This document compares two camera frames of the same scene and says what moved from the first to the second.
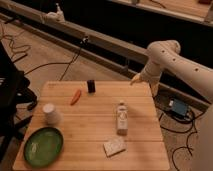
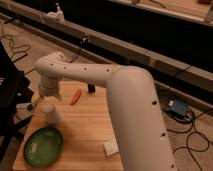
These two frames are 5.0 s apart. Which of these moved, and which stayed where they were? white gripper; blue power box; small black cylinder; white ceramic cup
Moved: white gripper
Stayed: blue power box; small black cylinder; white ceramic cup
